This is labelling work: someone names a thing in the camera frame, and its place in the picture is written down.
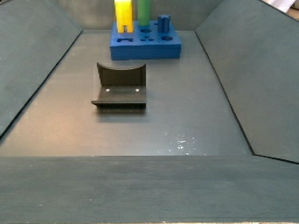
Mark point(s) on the blue foam fixture block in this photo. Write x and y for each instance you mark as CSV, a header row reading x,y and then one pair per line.
x,y
146,43

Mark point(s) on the dark blue star peg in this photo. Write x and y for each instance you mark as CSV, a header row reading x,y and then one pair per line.
x,y
164,23

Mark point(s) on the yellow rectangular block peg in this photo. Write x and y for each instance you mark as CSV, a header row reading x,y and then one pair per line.
x,y
125,16

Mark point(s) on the green cylinder peg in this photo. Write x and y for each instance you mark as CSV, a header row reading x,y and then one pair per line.
x,y
144,12

